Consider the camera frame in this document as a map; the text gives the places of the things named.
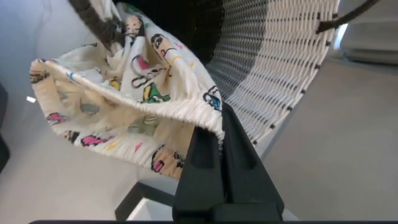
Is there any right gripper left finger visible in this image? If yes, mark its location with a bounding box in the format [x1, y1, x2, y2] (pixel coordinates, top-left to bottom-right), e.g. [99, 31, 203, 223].
[172, 126, 225, 222]

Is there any cream printed garment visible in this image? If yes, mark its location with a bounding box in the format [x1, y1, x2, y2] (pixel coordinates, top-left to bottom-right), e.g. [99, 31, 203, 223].
[29, 1, 225, 182]

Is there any white laundry basket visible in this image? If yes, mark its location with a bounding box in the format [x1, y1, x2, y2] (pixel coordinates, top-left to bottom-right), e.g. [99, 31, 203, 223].
[68, 0, 381, 147]

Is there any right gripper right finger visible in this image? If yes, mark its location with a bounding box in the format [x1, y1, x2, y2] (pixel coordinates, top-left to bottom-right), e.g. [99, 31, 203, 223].
[221, 101, 285, 222]

